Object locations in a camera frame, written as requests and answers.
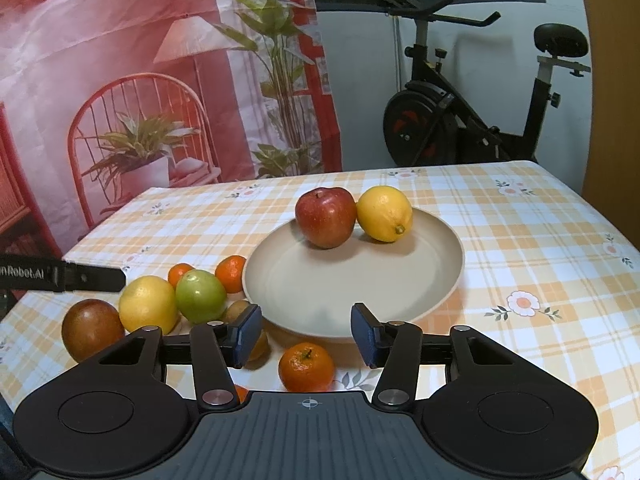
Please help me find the beige round plate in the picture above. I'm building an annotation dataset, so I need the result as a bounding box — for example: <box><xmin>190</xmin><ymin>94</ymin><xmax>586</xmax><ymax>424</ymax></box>
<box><xmin>242</xmin><ymin>205</ymin><xmax>466</xmax><ymax>343</ymax></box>

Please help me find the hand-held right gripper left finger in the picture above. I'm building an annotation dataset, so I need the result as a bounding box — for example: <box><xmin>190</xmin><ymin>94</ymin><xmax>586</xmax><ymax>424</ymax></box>
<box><xmin>75</xmin><ymin>304</ymin><xmax>263</xmax><ymax>411</ymax></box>

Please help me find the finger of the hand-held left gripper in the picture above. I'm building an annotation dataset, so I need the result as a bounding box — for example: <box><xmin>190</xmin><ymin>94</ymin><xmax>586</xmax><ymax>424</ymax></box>
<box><xmin>61</xmin><ymin>259</ymin><xmax>127</xmax><ymax>293</ymax></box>

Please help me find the large dark red apple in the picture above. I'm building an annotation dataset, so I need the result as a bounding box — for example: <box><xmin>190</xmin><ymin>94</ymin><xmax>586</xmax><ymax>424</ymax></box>
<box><xmin>61</xmin><ymin>298</ymin><xmax>126</xmax><ymax>363</ymax></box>

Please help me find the black exercise bike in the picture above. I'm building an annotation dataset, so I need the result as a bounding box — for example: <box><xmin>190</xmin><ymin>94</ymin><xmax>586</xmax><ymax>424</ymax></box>
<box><xmin>372</xmin><ymin>0</ymin><xmax>592</xmax><ymax>167</ymax></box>

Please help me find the printed pink wall tapestry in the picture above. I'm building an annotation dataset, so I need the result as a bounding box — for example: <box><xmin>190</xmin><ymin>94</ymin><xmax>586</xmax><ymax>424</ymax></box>
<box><xmin>0</xmin><ymin>0</ymin><xmax>343</xmax><ymax>281</ymax></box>

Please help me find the thin metal pole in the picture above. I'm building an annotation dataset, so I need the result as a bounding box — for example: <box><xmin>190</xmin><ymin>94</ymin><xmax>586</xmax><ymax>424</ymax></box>
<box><xmin>392</xmin><ymin>0</ymin><xmax>402</xmax><ymax>81</ymax></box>

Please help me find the small red apple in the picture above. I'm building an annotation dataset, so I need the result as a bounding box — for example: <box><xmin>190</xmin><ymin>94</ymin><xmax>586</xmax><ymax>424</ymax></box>
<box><xmin>295</xmin><ymin>186</ymin><xmax>358</xmax><ymax>250</ymax></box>

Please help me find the yellow lemon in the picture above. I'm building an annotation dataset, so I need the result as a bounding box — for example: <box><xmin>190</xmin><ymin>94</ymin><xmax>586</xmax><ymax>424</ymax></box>
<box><xmin>356</xmin><ymin>186</ymin><xmax>414</xmax><ymax>243</ymax></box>
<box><xmin>118</xmin><ymin>275</ymin><xmax>180</xmax><ymax>336</ymax></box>

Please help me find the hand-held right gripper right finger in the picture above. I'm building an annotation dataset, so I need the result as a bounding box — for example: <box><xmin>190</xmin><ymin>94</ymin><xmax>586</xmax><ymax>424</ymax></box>
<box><xmin>351</xmin><ymin>303</ymin><xmax>538</xmax><ymax>408</ymax></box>

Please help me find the checked floral tablecloth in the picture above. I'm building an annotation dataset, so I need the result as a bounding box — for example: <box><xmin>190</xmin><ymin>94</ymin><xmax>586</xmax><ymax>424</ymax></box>
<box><xmin>0</xmin><ymin>160</ymin><xmax>640</xmax><ymax>480</ymax></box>

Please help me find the green apple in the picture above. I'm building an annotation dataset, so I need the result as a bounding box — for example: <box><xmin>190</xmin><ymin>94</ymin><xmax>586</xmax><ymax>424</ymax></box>
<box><xmin>175</xmin><ymin>269</ymin><xmax>228</xmax><ymax>325</ymax></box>

